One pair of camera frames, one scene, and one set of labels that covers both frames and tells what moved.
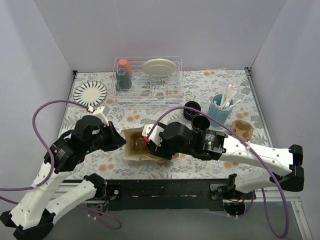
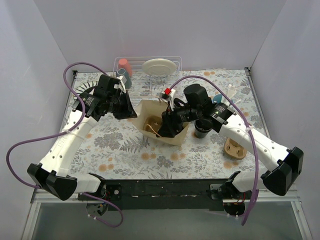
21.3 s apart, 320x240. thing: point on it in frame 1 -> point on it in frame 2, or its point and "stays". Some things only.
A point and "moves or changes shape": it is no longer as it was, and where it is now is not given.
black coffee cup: (201, 122) stays
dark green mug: (123, 80) stays
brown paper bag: (134, 148) -> (146, 108)
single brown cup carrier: (138, 144) moves or changes shape
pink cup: (123, 63) stays
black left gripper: (111, 138) -> (122, 105)
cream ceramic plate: (159, 67) stays
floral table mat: (175, 122) stays
